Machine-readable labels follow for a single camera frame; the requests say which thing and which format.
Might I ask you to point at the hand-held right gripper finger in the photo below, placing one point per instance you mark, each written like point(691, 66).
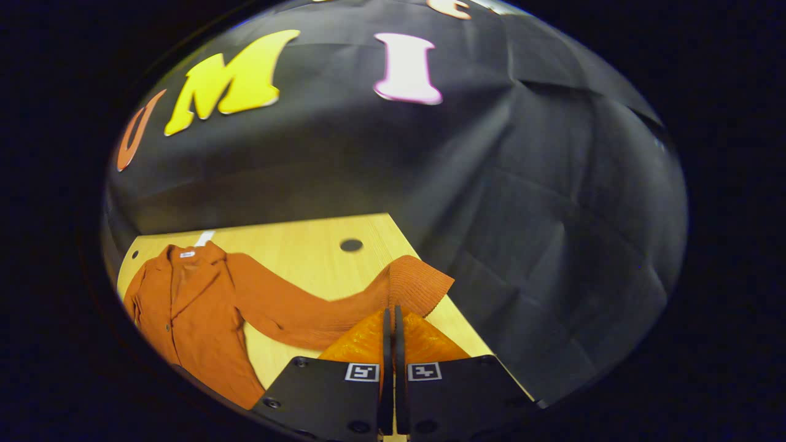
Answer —
point(399, 368)
point(387, 368)

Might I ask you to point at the orange knit cardigan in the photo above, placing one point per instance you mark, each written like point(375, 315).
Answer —
point(196, 307)

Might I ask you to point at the black backdrop cloth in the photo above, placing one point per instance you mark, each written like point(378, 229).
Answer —
point(491, 184)

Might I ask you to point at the white tape strip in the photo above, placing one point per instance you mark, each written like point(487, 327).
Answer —
point(204, 238)

